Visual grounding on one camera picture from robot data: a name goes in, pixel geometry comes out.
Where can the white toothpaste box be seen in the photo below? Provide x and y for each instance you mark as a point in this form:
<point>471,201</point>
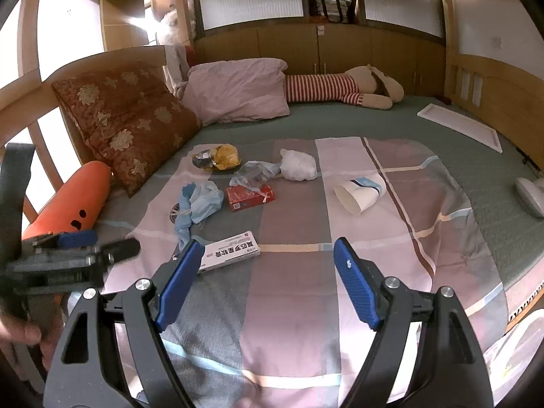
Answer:
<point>231,248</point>

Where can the striped plush dog toy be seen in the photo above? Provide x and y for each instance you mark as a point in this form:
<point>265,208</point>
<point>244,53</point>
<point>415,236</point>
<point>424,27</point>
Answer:
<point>323,87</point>

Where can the white handheld appliance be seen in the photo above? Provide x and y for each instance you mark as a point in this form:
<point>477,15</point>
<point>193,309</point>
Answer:
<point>531,195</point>

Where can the wooden wall cabinet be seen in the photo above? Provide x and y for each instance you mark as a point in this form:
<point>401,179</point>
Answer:
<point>119,17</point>

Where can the green bed sheet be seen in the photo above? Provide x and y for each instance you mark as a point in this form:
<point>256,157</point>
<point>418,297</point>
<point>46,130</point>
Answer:
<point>488,187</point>

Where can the beige fluffy plush toy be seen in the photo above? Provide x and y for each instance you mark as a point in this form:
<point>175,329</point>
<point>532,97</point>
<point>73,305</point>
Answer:
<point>172,23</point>

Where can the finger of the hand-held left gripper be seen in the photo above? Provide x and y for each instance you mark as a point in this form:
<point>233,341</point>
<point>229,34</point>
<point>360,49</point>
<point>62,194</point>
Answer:
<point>76,239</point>
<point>121,250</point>

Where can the orange carrot plush pillow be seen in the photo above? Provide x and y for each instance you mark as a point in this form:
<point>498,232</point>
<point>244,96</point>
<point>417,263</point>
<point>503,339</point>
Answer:
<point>72,195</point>

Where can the brown floral pillow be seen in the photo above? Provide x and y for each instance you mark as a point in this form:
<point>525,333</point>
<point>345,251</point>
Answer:
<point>127,123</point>

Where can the checked blanket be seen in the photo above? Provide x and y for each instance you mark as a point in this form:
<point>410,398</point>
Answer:
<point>297,306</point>

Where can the blue face mask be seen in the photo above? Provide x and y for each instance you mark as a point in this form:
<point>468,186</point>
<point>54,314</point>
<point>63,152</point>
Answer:
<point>202,202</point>

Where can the pink pillow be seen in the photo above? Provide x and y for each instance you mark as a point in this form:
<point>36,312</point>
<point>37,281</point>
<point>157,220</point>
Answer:
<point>242,89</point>

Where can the clear plastic bag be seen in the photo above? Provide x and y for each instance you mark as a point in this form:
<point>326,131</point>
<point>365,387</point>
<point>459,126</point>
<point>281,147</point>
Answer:
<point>255,172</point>

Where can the white plastic bag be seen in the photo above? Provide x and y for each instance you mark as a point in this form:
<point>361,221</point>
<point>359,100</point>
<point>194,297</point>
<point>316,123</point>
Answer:
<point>297,165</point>

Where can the red box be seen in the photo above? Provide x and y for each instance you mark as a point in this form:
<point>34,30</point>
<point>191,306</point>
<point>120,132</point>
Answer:
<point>250,199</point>

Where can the wooden bed frame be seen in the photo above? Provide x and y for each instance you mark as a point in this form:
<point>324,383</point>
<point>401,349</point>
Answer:
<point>361,46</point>

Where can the white plush toy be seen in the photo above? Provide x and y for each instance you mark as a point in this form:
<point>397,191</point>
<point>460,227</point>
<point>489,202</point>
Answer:
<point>176,68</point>

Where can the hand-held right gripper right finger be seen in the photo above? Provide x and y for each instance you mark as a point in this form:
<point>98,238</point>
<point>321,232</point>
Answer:
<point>355,284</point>

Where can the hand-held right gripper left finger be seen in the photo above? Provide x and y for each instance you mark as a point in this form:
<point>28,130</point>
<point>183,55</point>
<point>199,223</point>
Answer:
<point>180,282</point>

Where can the white flat board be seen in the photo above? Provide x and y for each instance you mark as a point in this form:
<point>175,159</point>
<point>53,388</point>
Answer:
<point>459,125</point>

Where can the yellow snack wrapper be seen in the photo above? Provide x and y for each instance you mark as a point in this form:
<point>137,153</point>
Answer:
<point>223,157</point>

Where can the white paper cup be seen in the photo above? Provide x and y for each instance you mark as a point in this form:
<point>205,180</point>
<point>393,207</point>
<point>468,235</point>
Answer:
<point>359,193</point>

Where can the white mesh trash bin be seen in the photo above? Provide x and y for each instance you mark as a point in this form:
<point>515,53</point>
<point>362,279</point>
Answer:
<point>518,348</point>

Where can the person's left hand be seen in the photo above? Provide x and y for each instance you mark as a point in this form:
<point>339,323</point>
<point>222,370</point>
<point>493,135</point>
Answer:
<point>19,331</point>

